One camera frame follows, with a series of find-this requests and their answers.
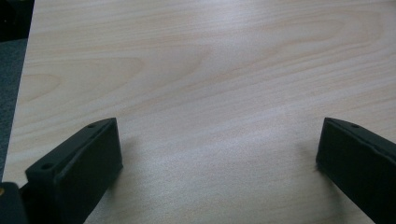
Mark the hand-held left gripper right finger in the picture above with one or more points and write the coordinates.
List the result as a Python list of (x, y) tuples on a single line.
[(361, 161)]

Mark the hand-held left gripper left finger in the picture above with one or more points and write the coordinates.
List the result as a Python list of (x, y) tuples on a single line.
[(79, 174)]

